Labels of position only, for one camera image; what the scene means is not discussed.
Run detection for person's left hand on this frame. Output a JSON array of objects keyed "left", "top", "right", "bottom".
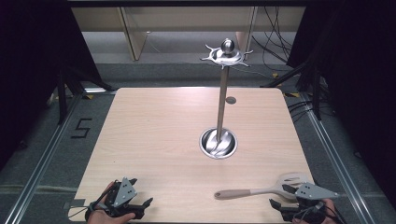
[{"left": 86, "top": 181, "right": 136, "bottom": 224}]

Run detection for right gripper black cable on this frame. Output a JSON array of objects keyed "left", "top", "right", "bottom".
[{"left": 293, "top": 202, "right": 347, "bottom": 224}]

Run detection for black curtain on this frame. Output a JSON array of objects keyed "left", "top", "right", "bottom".
[
  {"left": 0, "top": 0, "right": 104, "bottom": 171},
  {"left": 286, "top": 0, "right": 396, "bottom": 200}
]

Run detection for aluminium floor rail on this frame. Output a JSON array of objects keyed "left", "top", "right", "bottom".
[
  {"left": 3, "top": 92, "right": 87, "bottom": 224},
  {"left": 299, "top": 92, "right": 376, "bottom": 224}
]

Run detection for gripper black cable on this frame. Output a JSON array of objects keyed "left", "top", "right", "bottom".
[
  {"left": 293, "top": 202, "right": 347, "bottom": 224},
  {"left": 67, "top": 186, "right": 117, "bottom": 220}
]

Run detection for person's right hand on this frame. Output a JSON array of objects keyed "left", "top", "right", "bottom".
[{"left": 290, "top": 199, "right": 340, "bottom": 224}]

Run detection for black floor cables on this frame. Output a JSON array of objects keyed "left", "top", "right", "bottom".
[{"left": 287, "top": 98, "right": 316, "bottom": 123}]

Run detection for stainless steel utensil rack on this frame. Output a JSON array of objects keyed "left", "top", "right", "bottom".
[{"left": 198, "top": 37, "right": 254, "bottom": 161}]

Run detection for black tripod stand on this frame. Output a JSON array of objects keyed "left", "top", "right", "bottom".
[
  {"left": 261, "top": 57, "right": 325, "bottom": 121},
  {"left": 54, "top": 65, "right": 117, "bottom": 126}
]

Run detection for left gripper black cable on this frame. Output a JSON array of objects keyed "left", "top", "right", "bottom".
[{"left": 67, "top": 186, "right": 117, "bottom": 220}]

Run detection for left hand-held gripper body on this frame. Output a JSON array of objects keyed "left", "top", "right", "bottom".
[{"left": 104, "top": 176, "right": 146, "bottom": 219}]

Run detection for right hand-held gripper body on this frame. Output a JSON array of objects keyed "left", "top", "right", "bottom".
[{"left": 279, "top": 182, "right": 341, "bottom": 224}]

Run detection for light wooden desk frame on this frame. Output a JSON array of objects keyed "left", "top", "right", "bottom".
[{"left": 70, "top": 6, "right": 306, "bottom": 62}]

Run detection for beige slotted spatula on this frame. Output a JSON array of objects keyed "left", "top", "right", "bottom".
[{"left": 213, "top": 173, "right": 311, "bottom": 201}]

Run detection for hanging black cables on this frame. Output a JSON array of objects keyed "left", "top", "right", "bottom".
[{"left": 251, "top": 6, "right": 295, "bottom": 63}]

